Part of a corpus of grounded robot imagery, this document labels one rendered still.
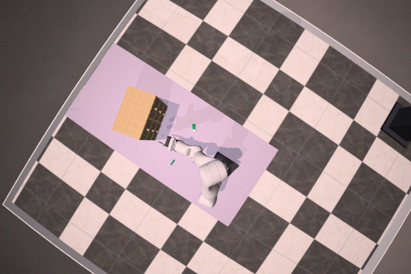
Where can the small wooden chest of drawers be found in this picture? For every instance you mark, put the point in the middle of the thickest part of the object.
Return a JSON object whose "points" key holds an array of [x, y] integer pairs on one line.
{"points": [[134, 112]]}

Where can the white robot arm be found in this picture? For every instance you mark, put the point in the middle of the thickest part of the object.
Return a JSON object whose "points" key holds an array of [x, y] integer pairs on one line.
{"points": [[210, 172]]}

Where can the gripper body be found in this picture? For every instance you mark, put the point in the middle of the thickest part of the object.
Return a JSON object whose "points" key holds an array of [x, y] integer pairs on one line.
{"points": [[173, 144]]}

